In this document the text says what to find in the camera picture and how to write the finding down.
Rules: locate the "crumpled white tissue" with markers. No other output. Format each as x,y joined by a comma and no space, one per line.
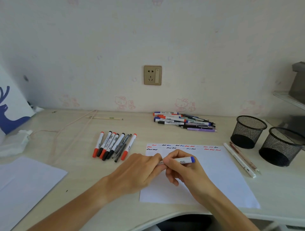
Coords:
13,144

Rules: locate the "small white scrap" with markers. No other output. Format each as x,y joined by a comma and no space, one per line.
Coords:
39,109

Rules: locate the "clear acrylic rack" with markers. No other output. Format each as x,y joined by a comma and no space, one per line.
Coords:
286,97

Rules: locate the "white paper sheet with squiggles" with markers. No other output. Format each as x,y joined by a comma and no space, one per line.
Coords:
226,180

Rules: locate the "black mesh cup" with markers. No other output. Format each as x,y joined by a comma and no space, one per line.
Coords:
281,147
247,132

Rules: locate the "red-capped white marker pen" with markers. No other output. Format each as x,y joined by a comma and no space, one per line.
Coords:
108,145
98,144
129,146

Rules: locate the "person's right hand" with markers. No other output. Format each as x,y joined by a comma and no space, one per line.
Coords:
193,178

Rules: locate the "blank white paper sheet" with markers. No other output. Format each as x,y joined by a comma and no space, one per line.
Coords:
26,185

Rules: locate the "pile of assorted pens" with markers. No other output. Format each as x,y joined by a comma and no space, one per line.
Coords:
169,120

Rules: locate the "paper-wrapped chopsticks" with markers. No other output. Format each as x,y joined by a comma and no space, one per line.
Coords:
102,118

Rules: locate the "person's left forearm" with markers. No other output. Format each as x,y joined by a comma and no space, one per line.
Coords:
71,209

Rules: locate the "white slim pen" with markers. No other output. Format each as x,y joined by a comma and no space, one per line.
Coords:
239,160

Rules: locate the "gold wall socket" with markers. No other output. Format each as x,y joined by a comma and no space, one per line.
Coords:
150,75

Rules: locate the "wooden pencil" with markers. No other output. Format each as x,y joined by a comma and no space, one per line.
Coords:
245,157

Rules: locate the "person's left hand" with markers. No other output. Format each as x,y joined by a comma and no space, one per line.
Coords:
133,176

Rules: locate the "white plastic bag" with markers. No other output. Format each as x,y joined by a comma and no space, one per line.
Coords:
14,102

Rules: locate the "light wooden table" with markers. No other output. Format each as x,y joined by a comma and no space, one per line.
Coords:
81,171

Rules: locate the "blue-capped white marker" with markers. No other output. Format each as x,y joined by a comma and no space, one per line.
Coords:
187,160

